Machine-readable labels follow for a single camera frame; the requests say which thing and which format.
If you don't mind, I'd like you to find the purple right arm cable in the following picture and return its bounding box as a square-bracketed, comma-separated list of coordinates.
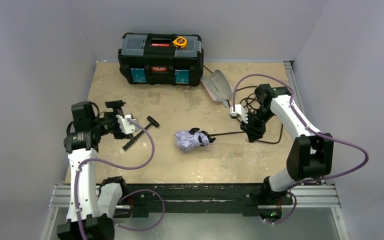
[231, 73, 370, 186]

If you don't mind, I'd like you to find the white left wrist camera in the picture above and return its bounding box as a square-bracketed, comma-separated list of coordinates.
[115, 114, 140, 135]

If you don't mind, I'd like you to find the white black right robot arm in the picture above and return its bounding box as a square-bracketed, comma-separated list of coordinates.
[240, 84, 334, 193]

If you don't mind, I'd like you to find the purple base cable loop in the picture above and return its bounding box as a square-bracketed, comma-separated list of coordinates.
[112, 189, 166, 232]

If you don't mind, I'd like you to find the purple umbrella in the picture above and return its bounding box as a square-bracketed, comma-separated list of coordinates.
[174, 127, 251, 153]

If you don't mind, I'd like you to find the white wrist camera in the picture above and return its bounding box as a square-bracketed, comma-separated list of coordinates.
[229, 104, 248, 124]
[115, 114, 140, 135]

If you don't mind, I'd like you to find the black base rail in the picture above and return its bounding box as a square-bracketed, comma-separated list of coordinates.
[114, 183, 293, 219]

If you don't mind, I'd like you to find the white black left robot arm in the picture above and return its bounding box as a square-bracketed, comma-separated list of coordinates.
[57, 100, 130, 240]

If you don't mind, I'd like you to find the black plastic toolbox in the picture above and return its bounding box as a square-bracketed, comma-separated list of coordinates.
[118, 32, 204, 87]

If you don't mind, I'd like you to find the pink umbrella case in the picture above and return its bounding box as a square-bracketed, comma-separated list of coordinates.
[200, 69, 234, 108]

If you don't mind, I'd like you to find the black usb cable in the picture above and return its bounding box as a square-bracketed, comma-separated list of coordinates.
[233, 85, 285, 145]

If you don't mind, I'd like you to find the yellow tape measure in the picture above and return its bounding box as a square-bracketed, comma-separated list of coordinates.
[172, 36, 188, 49]

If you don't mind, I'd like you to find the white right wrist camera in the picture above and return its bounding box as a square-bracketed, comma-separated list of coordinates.
[229, 104, 248, 124]

